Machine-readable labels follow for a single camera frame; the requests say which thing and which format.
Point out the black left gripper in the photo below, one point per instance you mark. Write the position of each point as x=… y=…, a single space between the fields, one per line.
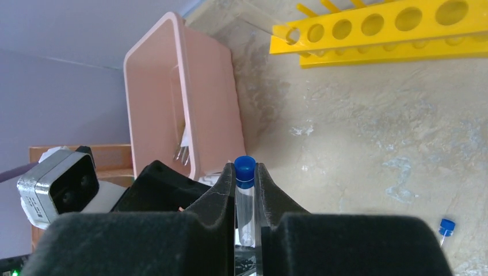
x=159 y=188

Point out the metal crucible tongs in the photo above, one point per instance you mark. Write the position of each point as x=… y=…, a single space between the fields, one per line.
x=181 y=152

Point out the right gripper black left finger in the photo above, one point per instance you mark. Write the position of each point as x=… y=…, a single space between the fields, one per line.
x=198 y=240

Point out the pink plastic bin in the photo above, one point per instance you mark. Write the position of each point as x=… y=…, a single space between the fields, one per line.
x=174 y=74

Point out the clear glass test tube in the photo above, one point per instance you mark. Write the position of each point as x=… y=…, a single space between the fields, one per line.
x=263 y=21

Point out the yellow test tube rack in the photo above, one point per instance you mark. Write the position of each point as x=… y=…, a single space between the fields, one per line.
x=384 y=32

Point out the blue capped tube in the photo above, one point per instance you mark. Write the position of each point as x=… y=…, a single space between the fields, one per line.
x=446 y=229
x=244 y=199

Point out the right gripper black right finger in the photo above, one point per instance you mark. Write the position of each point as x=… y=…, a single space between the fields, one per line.
x=292 y=241

